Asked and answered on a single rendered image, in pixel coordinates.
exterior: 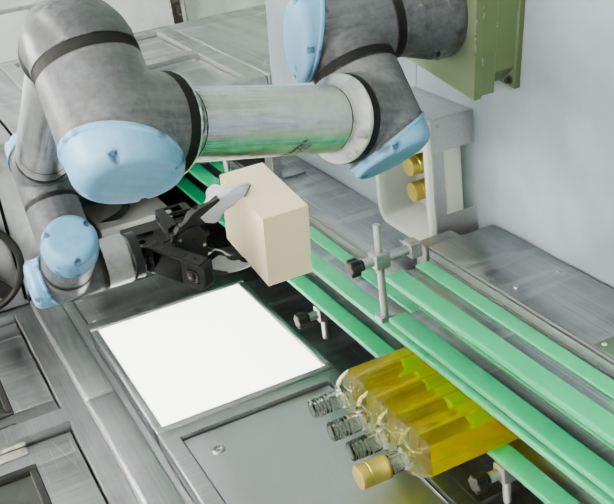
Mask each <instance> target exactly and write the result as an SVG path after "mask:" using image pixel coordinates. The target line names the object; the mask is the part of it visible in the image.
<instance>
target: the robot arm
mask: <svg viewBox="0 0 614 504"><path fill-rule="evenodd" d="M467 27H468V8H467V1H466V0H290V2H289V3H288V5H287V8H286V11H285V15H284V22H283V39H284V48H285V53H286V58H287V62H288V65H289V68H290V70H291V73H292V74H293V76H294V78H296V79H297V81H299V82H301V83H310V82H312V81H313V83H314V85H191V84H190V83H189V81H188V80H187V79H186V78H185V77H183V76H182V75H180V74H179V73H177V72H173V71H158V70H149V69H148V68H147V65H146V63H145V60H144V58H143V55H142V53H141V50H140V47H139V45H138V43H137V41H136V39H135V36H134V34H133V32H132V29H131V28H130V26H129V25H128V23H127V22H126V21H125V19H124V18H123V17H122V16H121V14H120V13H119V12H118V11H116V10H115V9H114V8H113V7H112V6H110V5H109V4H108V3H106V2H105V1H103V0H41V1H40V2H38V3H37V4H36V5H35V6H34V7H32V8H31V10H30V11H29V12H28V14H27V15H26V17H25V19H24V21H23V23H22V26H21V29H20V34H19V42H18V61H19V65H20V67H21V69H22V71H23V73H24V82H23V90H22V98H21V106H20V114H19V123H18V131H17V132H16V133H14V134H13V135H12V136H11V137H10V139H8V140H7V141H6V143H5V147H4V150H5V153H6V157H7V165H8V168H9V170H10V171H11V173H12V175H13V178H14V181H15V184H16V186H17V189H18V192H19V195H20V198H21V201H22V203H23V206H24V209H25V212H26V215H27V218H28V221H29V224H30V226H31V229H32V232H33V235H34V238H35V241H36V244H37V246H38V249H39V252H40V256H37V257H36V258H34V259H32V260H29V261H26V262H25V263H24V265H23V272H24V277H25V280H26V284H27V287H28V290H29V293H30V296H31V298H32V301H33V303H34V304H35V306H36V307H38V308H40V309H44V308H48V307H52V306H55V305H58V306H60V305H63V304H64V303H66V302H69V301H72V300H75V299H78V298H82V297H85V296H88V295H91V294H94V293H97V292H101V291H104V290H107V289H110V288H113V287H117V286H119V285H122V284H125V283H129V282H132V281H134V279H135V278H136V279H138V278H141V277H144V276H146V264H147V270H148V271H150V272H153V273H155V274H158V275H161V276H164V277H166V278H169V279H172V280H175V281H177V282H180V283H183V284H186V285H188V286H191V287H194V288H196V289H199V290H202V291H204V290H205V289H206V288H207V287H209V286H210V285H211V284H212V283H213V282H214V276H215V275H222V274H227V273H229V272H235V271H239V270H242V269H245V268H248V267H250V264H249V263H248V261H247V260H246V259H245V258H244V257H243V258H239V257H238V256H236V255H233V256H230V255H229V254H228V253H226V252H225V251H222V250H220V249H213V252H211V251H212V250H211V248H210V247H209V246H208V245H207V239H206V237H207V236H208V235H209V231H208V230H207V229H206V228H204V229H202V228H201V225H202V224H203V223H204V222H205V223H216V222H217V221H218V220H220V219H221V217H222V215H223V213H224V212H225V211H226V210H227V209H228V208H231V207H233V206H234V204H235V203H236V201H238V200H239V199H241V197H244V196H245V195H246V194H247V192H248V190H249V188H250V186H251V184H250V183H249V182H246V183H241V184H237V185H235V186H232V187H230V188H225V187H223V186H220V185H218V184H213V185H211V186H210V187H209V188H208V189H207V190H206V200H205V202H204V203H202V204H199V205H197V206H195V207H193V208H190V206H189V205H188V204H187V203H186V202H182V203H178V204H175V205H171V206H168V207H164V208H161V209H158V210H154V212H155V218H156V219H155V220H153V221H150V222H147V223H143V224H140V225H136V226H133V227H130V228H126V229H123V230H120V234H119V233H118V234H115V235H111V236H108V237H104V238H101V239H98V235H97V232H96V230H95V228H94V227H93V226H92V224H90V223H89V222H88V221H87V219H86V216H85V213H84V211H83V208H82V205H81V203H80V200H79V197H78V195H77V192H78V193H79V194H80V195H81V196H83V197H85V198H86V199H88V200H91V201H94V202H98V203H103V204H127V203H134V202H139V201H140V199H142V198H148V199H150V198H153V197H155V196H158V195H160V194H162V193H164V192H166V191H168V190H170V189H171V188H173V187H174V186H175V185H176V184H178V183H179V181H180V180H181V179H182V177H183V176H184V174H185V173H187V172H188V171H189V170H190V169H191V168H192V166H193V165H194V164H195V163H197V162H211V161H225V160H239V159H253V158H267V157H282V156H295V155H309V154H319V155H320V156H321V157H322V158H323V159H325V160H326V161H328V162H331V163H334V164H349V165H350V172H352V173H353V174H354V176H355V177H356V178H357V179H367V178H371V177H374V176H376V175H379V174H381V173H383V172H385V171H387V170H389V169H391V168H393V167H395V166H397V165H399V164H400V163H402V162H404V161H405V160H407V159H409V158H410V157H412V156H413V155H414V154H416V153H417V152H418V151H420V150H421V149H422V148H423V147H424V146H425V145H426V144H427V142H428V140H429V138H430V130H429V127H428V125H427V123H426V120H425V118H424V116H425V113H424V111H421V109H420V107H419V104H418V102H417V100H416V98H415V96H414V94H413V91H412V89H411V87H410V85H409V83H408V81H407V78H406V76H405V74H404V72H403V70H402V67H401V65H400V63H399V61H398V59H397V58H399V57H405V58H416V59H427V60H440V59H444V58H447V57H451V56H453V55H455V54H457V53H458V52H459V50H460V49H461V47H462V46H463V44H464V41H465V38H466V34H467ZM76 191H77V192H76ZM178 206H180V207H181V208H182V209H181V210H177V211H174V212H171V213H166V211H165V210H168V209H171V208H175V207H178ZM187 210H189V211H188V212H186V213H184V211H187ZM173 214H177V215H176V216H173V217H171V216H170V215H173Z"/></svg>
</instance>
